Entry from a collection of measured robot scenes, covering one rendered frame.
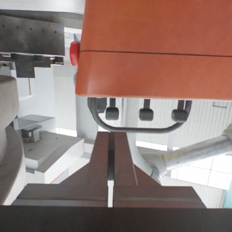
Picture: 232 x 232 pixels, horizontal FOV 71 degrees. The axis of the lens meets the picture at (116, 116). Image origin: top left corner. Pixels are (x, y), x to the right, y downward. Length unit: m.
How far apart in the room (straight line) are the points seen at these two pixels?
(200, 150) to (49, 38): 1.18
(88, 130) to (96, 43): 3.61
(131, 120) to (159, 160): 0.33
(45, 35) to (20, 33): 0.14
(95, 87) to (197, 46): 0.12
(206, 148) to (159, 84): 0.84
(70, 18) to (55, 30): 0.18
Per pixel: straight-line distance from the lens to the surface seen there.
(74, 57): 0.23
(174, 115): 0.27
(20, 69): 1.41
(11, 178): 1.40
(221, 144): 1.03
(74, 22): 1.44
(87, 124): 3.73
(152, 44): 0.19
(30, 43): 1.30
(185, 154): 0.97
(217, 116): 14.17
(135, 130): 0.32
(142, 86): 0.18
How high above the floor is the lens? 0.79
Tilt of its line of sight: 14 degrees up
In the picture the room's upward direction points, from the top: 178 degrees counter-clockwise
